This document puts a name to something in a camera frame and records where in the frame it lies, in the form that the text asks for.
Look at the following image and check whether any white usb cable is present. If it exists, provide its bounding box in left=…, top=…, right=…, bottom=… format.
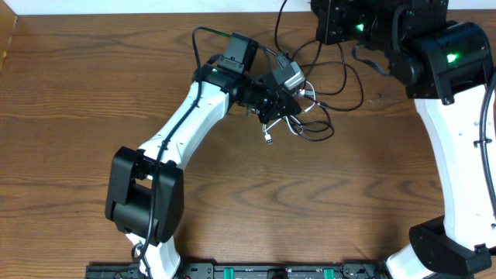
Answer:
left=261, top=79, right=317, bottom=146

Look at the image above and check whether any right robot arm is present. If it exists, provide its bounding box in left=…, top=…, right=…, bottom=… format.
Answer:
left=310, top=0, right=495, bottom=278

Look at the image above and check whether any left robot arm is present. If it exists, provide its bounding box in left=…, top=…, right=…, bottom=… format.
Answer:
left=105, top=33, right=305, bottom=278

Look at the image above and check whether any black usb cable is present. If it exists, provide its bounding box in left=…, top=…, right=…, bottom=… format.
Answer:
left=284, top=98, right=336, bottom=143

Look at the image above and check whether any long black cable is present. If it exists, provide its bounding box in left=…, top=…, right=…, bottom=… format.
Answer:
left=274, top=0, right=365, bottom=113

